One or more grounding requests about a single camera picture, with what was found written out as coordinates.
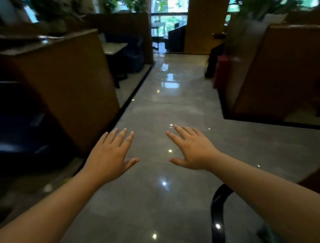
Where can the person's right hand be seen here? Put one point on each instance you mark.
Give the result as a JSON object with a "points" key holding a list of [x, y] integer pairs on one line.
{"points": [[197, 152]]}

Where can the brown wooden booth partition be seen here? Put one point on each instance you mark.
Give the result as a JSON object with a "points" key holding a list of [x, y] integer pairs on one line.
{"points": [[280, 70], [70, 82]]}

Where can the dark blue booth sofa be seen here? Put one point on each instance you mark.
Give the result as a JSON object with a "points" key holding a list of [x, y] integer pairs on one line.
{"points": [[22, 130]]}

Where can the person's right little finger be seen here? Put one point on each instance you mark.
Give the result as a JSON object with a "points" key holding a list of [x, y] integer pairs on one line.
{"points": [[197, 132]]}

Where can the brown wooden pillar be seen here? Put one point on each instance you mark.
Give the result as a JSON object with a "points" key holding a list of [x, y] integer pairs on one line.
{"points": [[206, 25]]}

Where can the small dark table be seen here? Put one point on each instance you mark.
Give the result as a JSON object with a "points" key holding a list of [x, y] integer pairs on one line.
{"points": [[158, 26]]}

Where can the dark blue booth seat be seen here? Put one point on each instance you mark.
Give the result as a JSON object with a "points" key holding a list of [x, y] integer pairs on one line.
{"points": [[135, 55]]}

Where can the person's right forearm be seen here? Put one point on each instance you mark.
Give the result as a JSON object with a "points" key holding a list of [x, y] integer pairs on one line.
{"points": [[265, 195]]}

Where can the person's left thumb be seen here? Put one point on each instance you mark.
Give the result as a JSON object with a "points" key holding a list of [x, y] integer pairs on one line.
{"points": [[131, 164]]}

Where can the glass window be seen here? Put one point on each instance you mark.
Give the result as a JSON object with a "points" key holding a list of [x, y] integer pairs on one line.
{"points": [[168, 17]]}

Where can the person's left hand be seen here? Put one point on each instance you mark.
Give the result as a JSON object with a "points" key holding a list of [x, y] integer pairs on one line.
{"points": [[107, 157]]}

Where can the white top dining table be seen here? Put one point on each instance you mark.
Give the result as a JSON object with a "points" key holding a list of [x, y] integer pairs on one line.
{"points": [[113, 47]]}

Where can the person's left forearm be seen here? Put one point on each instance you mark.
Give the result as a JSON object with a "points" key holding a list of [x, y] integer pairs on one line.
{"points": [[50, 210]]}

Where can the person's left little finger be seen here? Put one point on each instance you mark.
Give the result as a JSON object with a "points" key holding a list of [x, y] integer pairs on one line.
{"points": [[102, 140]]}

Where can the dark wooden slatted partition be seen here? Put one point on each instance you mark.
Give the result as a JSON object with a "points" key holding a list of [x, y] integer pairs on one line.
{"points": [[125, 25]]}

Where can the person's right thumb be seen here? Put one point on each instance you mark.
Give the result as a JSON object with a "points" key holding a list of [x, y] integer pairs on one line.
{"points": [[177, 161]]}

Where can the black curved chair back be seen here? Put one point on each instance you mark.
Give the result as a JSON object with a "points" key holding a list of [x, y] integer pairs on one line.
{"points": [[217, 212]]}

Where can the green potted plant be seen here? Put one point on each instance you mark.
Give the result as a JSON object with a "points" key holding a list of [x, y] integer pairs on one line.
{"points": [[260, 7], [55, 10]]}

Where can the person's left middle finger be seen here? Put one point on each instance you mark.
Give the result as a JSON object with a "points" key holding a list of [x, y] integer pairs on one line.
{"points": [[118, 139]]}

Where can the person's right middle finger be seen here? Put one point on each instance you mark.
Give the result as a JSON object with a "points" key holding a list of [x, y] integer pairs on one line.
{"points": [[182, 132]]}

